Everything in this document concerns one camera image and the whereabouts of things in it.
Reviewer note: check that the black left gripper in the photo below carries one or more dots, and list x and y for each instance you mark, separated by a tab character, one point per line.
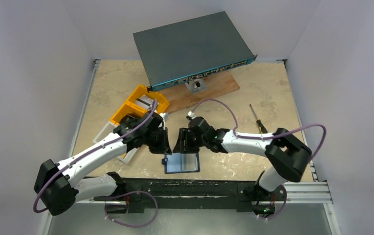
164	148

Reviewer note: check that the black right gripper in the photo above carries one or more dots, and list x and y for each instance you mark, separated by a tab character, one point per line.
186	140

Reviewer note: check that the navy blue card holder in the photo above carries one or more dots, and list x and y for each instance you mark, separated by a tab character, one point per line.
181	163

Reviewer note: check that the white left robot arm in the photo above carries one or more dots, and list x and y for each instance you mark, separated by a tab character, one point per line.
59	185

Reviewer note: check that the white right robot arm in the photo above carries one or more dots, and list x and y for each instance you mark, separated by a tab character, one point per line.
286	153

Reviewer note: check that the grey cards in bin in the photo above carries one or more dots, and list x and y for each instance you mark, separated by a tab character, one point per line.
144	102

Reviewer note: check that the yellow plastic bin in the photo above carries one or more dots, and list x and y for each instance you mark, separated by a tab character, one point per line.
129	108

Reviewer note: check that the wooden board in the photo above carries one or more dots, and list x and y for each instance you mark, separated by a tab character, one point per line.
213	86

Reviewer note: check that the yellow black screwdriver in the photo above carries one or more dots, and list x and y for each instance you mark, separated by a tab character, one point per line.
260	125

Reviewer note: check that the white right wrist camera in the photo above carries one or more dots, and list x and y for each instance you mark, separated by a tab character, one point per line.
190	115

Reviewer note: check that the grey metal switch stand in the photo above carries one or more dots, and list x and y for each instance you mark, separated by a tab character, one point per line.
196	85

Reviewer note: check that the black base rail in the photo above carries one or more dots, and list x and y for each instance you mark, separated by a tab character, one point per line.
138	194

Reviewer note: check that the grey network switch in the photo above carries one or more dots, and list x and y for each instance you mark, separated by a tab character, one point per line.
192	49

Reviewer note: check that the aluminium frame rail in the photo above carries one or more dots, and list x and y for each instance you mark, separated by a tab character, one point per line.
308	193

